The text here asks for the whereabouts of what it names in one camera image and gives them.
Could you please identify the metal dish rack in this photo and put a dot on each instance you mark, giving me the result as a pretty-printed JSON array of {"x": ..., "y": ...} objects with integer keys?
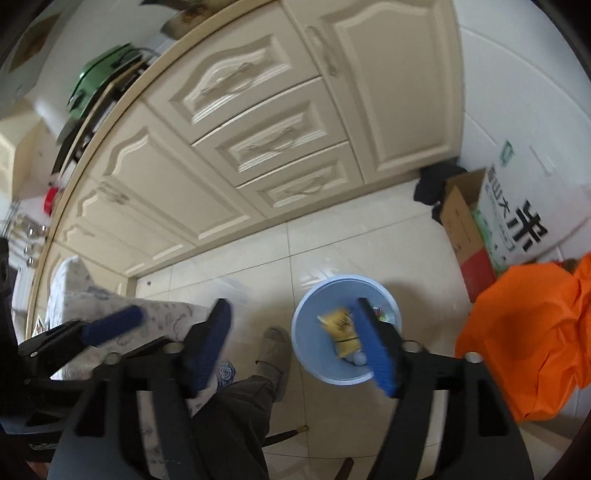
[{"x": 25, "y": 235}]

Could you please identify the red container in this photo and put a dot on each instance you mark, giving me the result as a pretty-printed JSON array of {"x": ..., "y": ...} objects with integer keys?
[{"x": 52, "y": 201}]

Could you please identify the dark wok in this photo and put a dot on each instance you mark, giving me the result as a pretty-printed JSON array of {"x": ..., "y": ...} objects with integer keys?
[{"x": 189, "y": 18}]

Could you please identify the table with patterned tablecloth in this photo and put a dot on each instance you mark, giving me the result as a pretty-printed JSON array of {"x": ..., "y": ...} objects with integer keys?
[{"x": 161, "y": 318}]

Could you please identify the brown cardboard box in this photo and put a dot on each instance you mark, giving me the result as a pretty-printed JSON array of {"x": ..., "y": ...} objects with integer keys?
[{"x": 461, "y": 230}]

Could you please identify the dark cloth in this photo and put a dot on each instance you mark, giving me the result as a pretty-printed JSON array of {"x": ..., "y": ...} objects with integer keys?
[{"x": 431, "y": 184}]

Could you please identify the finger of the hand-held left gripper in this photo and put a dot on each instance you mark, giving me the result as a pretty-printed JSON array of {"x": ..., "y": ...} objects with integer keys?
[{"x": 113, "y": 325}]

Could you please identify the cream kitchen cabinet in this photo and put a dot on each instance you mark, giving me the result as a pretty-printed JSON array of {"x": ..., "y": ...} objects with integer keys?
[{"x": 258, "y": 138}]

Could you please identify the light blue plastic bin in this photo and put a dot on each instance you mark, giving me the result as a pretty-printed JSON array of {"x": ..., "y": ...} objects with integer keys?
[{"x": 314, "y": 341}]

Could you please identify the person's dark trouser leg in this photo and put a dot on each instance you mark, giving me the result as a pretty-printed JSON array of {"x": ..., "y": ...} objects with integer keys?
[{"x": 235, "y": 424}]

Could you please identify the yellow snack packet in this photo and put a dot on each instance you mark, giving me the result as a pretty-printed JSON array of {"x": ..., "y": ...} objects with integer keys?
[{"x": 339, "y": 327}]

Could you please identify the green electric pot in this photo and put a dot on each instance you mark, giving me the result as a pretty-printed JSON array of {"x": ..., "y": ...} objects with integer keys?
[{"x": 99, "y": 71}]

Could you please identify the white printed rice sack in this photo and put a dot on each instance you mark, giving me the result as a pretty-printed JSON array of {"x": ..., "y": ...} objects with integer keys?
[{"x": 535, "y": 203}]

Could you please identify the range hood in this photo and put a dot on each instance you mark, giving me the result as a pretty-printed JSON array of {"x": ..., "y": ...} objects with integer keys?
[{"x": 27, "y": 55}]

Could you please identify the black chair leg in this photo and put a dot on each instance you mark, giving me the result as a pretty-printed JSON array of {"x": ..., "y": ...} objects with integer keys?
[{"x": 284, "y": 436}]

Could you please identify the orange plastic bag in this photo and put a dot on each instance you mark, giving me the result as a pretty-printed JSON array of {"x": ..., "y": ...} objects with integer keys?
[{"x": 526, "y": 341}]

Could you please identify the black cooktop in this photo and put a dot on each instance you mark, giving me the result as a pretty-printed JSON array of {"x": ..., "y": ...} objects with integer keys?
[{"x": 92, "y": 120}]

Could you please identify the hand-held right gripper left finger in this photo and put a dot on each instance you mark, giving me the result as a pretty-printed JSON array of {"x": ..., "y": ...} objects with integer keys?
[{"x": 207, "y": 350}]

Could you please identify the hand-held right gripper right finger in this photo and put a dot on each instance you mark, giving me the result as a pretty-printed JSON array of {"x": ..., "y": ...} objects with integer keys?
[{"x": 376, "y": 350}]

